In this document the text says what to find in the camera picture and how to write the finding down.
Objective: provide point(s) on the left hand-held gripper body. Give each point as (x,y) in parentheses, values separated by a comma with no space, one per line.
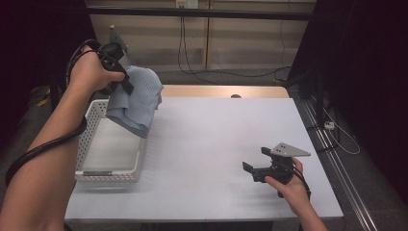
(112,54)

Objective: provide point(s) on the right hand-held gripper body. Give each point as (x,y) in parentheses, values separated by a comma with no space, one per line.
(279,168)

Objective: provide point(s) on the light blue ribbed garment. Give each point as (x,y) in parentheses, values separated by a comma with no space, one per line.
(141,96)

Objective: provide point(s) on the white perforated plastic basket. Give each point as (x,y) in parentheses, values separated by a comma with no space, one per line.
(112,154)

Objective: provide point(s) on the person's right hand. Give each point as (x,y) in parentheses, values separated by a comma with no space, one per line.
(295,192)

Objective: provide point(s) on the person's left hand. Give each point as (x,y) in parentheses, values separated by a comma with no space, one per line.
(89,73)

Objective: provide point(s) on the white power plug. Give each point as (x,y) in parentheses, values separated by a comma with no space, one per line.
(329,125)

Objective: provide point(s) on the wooden table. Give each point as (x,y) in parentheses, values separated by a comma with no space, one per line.
(224,90)

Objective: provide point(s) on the black curtain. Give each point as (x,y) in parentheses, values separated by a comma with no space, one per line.
(38,32)
(362,64)

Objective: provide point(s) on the yellow floor tape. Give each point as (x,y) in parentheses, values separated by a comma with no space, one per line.
(42,102)

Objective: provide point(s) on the black horizontal metal bar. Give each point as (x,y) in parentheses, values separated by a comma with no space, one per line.
(192,12)

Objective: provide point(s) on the aluminium floor rail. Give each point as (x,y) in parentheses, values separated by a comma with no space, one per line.
(340,170)

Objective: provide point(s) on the white wall socket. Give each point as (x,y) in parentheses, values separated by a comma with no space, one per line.
(187,3)

